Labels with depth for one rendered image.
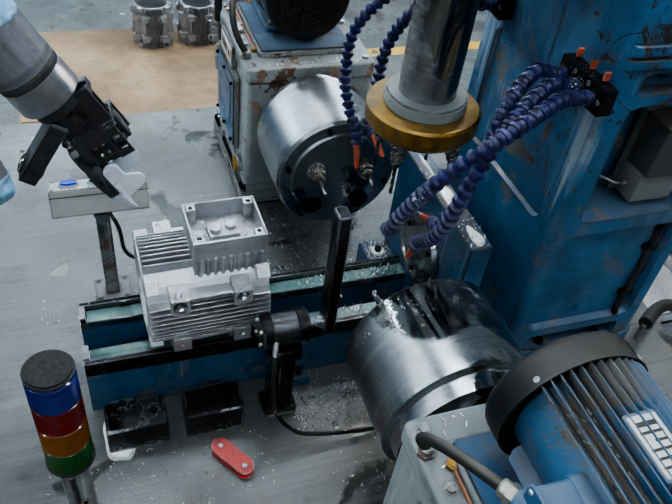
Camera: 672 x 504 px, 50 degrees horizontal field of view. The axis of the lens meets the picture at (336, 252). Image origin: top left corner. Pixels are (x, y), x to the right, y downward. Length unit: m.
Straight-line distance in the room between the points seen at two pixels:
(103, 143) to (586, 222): 0.75
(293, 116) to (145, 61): 2.25
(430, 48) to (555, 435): 0.56
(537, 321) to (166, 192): 0.91
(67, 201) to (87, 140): 0.30
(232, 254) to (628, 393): 0.64
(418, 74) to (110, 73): 2.59
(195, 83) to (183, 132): 1.50
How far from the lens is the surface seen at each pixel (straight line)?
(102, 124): 1.09
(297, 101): 1.47
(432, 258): 1.30
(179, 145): 1.94
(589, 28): 1.11
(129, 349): 1.30
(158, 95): 3.39
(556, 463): 0.79
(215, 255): 1.16
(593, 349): 0.80
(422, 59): 1.08
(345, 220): 1.04
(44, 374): 0.90
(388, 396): 1.03
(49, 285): 1.59
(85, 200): 1.37
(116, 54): 3.71
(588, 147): 1.13
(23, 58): 1.01
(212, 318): 1.20
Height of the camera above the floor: 1.92
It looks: 43 degrees down
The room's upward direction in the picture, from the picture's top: 8 degrees clockwise
